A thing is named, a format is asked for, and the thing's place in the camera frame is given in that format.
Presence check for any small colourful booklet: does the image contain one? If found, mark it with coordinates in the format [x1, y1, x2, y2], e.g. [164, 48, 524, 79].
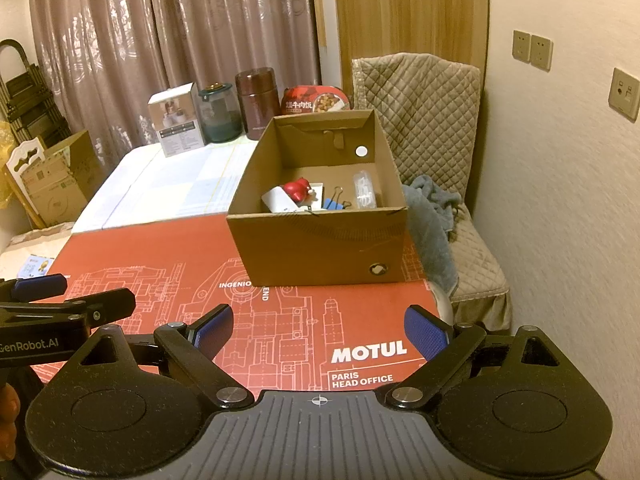
[20, 255, 53, 278]

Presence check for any brown cardboard carton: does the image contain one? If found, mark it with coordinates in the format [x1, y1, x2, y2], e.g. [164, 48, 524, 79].
[20, 130, 98, 228]

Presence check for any person's left hand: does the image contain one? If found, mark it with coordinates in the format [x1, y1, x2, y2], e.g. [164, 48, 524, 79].
[0, 387, 21, 443]

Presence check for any green glass jar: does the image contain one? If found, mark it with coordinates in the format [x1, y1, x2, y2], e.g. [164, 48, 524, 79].
[197, 82, 242, 143]

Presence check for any clear plastic box blue label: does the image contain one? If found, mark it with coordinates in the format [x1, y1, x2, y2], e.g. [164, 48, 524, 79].
[352, 171, 377, 209]

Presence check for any pale checked tablecloth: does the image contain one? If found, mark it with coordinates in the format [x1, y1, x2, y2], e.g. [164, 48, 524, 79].
[72, 139, 261, 233]

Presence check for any beige wall socket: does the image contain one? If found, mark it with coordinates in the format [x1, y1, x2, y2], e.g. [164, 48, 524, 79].
[611, 66, 640, 121]
[530, 34, 553, 72]
[513, 30, 532, 63]

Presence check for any red food packet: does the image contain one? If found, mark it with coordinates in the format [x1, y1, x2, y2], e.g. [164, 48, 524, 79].
[280, 85, 351, 116]

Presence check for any white square night light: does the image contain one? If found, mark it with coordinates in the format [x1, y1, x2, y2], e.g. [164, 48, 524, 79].
[261, 186, 296, 213]

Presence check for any red printed mat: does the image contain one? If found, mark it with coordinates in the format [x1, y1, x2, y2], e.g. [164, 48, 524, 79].
[30, 212, 443, 393]

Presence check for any white ornate board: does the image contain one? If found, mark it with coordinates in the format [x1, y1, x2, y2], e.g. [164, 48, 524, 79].
[2, 137, 48, 228]

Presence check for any grey blue towel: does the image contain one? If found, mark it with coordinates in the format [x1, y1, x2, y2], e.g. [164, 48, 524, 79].
[402, 175, 463, 296]

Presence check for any beige patterned curtain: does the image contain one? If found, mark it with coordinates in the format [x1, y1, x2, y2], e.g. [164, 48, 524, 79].
[27, 0, 323, 148]

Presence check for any quilted beige chair cover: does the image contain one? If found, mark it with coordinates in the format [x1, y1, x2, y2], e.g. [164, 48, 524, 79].
[351, 52, 513, 333]

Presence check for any brown thermos flask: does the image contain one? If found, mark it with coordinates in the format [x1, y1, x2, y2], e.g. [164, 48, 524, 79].
[235, 66, 281, 142]

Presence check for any red cat figurine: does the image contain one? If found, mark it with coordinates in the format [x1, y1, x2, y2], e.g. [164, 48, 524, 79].
[282, 177, 316, 208]

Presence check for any yellow plastic bag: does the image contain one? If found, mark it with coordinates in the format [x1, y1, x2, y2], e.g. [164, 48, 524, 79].
[0, 120, 13, 211]

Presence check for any white product box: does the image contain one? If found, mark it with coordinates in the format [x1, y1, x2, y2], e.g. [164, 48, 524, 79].
[147, 82, 207, 157]

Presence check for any wooden door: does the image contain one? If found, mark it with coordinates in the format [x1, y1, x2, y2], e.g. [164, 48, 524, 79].
[332, 0, 490, 111]

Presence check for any brown cardboard box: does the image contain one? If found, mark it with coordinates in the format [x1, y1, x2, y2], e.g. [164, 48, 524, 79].
[226, 109, 408, 287]

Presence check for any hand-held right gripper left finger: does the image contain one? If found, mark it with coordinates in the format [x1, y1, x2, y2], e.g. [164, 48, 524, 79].
[67, 304, 252, 409]

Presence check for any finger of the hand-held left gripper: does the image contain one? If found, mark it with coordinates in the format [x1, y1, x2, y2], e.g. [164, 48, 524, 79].
[0, 273, 68, 303]
[0, 288, 137, 333]

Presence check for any blue binder clip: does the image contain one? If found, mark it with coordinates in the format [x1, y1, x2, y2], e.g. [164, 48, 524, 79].
[317, 186, 353, 211]

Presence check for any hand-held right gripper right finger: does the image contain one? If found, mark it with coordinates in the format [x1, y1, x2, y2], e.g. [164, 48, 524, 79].
[390, 305, 576, 408]

